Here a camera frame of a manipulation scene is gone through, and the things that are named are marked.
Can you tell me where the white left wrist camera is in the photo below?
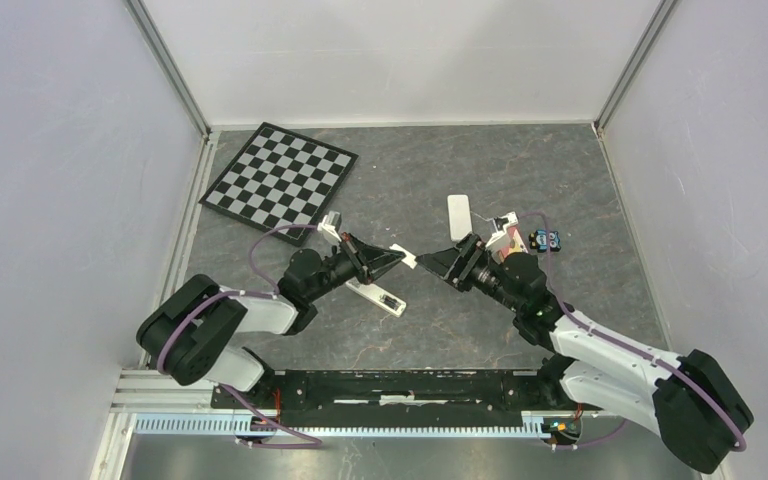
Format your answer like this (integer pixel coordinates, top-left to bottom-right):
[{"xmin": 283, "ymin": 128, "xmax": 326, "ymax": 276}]
[{"xmin": 317, "ymin": 210, "xmax": 342, "ymax": 246}]

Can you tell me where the black white chessboard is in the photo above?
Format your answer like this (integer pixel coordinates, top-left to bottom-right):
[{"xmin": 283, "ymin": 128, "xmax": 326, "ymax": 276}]
[{"xmin": 200, "ymin": 122, "xmax": 359, "ymax": 247}]

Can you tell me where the white remote with dark buttons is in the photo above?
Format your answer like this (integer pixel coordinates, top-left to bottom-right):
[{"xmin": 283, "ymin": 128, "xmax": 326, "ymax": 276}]
[{"xmin": 447, "ymin": 194, "xmax": 473, "ymax": 242}]

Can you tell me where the blue owl figurine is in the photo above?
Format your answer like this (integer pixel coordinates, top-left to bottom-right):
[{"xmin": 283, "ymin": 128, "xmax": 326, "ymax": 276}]
[{"xmin": 528, "ymin": 229, "xmax": 561, "ymax": 253}]

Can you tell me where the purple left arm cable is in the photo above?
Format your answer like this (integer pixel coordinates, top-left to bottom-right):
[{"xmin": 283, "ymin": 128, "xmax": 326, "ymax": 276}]
[{"xmin": 155, "ymin": 223, "xmax": 322, "ymax": 376}]

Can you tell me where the white slim remote control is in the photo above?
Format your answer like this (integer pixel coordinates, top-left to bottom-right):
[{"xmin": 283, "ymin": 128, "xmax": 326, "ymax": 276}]
[{"xmin": 345, "ymin": 280, "xmax": 407, "ymax": 317}]

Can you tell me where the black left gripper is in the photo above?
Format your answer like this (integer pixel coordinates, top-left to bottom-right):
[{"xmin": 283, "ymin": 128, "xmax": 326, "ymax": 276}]
[{"xmin": 306, "ymin": 231, "xmax": 406, "ymax": 302}]

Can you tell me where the white slim battery cover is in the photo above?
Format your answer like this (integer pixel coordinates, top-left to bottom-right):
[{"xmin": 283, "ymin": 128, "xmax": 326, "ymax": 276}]
[{"xmin": 390, "ymin": 243, "xmax": 418, "ymax": 269}]

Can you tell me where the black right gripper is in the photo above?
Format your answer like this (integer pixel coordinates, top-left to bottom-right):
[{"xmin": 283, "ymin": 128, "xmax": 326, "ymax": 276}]
[{"xmin": 415, "ymin": 232, "xmax": 522, "ymax": 314}]

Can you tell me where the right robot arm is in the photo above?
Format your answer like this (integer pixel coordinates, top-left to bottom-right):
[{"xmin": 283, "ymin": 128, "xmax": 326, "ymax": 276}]
[{"xmin": 416, "ymin": 233, "xmax": 754, "ymax": 474}]

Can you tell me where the white cable duct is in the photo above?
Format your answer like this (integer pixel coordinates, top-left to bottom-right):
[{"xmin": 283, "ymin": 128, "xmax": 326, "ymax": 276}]
[{"xmin": 133, "ymin": 411, "xmax": 578, "ymax": 440}]

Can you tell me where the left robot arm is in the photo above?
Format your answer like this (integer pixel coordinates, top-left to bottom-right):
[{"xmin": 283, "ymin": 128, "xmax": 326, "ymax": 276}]
[{"xmin": 136, "ymin": 233, "xmax": 406, "ymax": 408}]

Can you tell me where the red playing card box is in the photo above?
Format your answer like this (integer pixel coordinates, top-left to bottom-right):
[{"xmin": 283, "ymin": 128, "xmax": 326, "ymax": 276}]
[{"xmin": 499, "ymin": 226, "xmax": 529, "ymax": 261}]

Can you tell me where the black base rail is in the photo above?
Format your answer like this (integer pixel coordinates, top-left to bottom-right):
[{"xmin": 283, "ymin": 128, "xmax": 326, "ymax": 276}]
[{"xmin": 244, "ymin": 369, "xmax": 595, "ymax": 428}]

